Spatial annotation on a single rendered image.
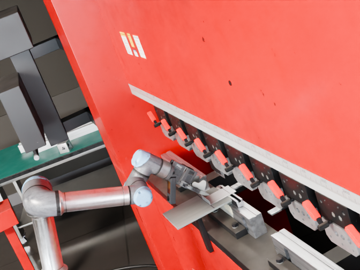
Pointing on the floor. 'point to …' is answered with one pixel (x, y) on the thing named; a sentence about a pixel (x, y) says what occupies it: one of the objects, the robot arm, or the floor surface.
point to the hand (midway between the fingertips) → (203, 192)
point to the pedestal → (9, 213)
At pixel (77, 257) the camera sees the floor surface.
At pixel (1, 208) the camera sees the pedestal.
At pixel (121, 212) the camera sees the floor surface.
